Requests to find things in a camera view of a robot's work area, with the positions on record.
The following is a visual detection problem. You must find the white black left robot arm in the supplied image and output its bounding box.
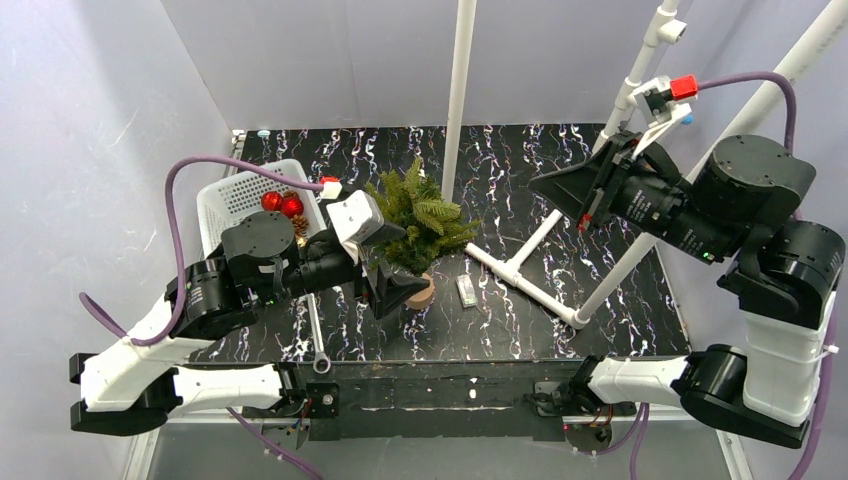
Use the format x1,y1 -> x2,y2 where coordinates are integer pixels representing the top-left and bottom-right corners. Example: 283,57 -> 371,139
70,212 -> 427,437

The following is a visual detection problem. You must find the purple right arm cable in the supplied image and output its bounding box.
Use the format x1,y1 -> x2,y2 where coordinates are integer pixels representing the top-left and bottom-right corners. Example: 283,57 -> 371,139
625,70 -> 839,480

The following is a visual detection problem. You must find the black front mounting rail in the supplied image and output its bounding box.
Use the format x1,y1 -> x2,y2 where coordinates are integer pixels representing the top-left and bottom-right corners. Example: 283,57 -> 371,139
295,360 -> 581,441

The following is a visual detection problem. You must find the white PVC pipe frame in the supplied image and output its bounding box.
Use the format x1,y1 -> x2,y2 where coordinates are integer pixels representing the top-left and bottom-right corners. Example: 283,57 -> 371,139
440,0 -> 848,331

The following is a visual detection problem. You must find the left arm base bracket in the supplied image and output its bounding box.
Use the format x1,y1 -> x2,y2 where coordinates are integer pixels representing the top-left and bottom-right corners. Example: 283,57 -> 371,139
265,362 -> 340,450

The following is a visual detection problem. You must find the brown pine cone ornament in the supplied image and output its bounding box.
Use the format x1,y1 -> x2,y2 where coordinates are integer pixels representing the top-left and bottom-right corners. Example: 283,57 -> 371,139
290,215 -> 310,238

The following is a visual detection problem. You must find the red bauble ornament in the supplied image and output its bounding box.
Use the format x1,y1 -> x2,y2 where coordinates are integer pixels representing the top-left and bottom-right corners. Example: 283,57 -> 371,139
279,196 -> 305,219
260,191 -> 284,212

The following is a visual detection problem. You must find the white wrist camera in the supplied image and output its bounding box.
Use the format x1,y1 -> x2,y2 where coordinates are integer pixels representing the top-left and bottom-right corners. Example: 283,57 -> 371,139
628,75 -> 699,159
320,177 -> 406,264

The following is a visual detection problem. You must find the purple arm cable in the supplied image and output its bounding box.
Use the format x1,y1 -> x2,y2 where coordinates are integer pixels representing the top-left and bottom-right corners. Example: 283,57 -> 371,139
78,155 -> 326,480
625,70 -> 839,480

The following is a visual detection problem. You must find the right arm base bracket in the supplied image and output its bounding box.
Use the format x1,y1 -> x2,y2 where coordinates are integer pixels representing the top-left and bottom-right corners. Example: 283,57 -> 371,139
524,381 -> 614,455

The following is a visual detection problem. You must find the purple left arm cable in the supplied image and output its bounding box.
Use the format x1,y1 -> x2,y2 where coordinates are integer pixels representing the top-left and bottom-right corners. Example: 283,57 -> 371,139
78,155 -> 326,480

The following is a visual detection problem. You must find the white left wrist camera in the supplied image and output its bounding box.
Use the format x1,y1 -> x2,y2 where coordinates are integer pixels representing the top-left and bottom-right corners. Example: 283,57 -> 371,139
320,177 -> 406,264

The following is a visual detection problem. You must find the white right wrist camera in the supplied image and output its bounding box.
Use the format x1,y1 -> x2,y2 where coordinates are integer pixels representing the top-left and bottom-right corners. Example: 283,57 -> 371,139
628,75 -> 699,159

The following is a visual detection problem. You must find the small green christmas tree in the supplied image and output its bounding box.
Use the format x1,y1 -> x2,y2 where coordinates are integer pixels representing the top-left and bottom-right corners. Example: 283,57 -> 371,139
365,156 -> 481,310

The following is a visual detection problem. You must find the white plastic basket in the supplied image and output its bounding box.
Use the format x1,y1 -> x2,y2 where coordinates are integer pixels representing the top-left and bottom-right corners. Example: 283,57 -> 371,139
196,158 -> 326,257

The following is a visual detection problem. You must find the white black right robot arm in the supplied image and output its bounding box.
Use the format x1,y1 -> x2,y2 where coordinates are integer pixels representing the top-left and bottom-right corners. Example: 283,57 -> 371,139
529,132 -> 846,449

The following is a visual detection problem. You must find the silver combination wrench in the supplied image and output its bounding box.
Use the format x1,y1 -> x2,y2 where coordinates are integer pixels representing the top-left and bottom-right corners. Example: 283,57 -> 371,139
307,294 -> 332,375

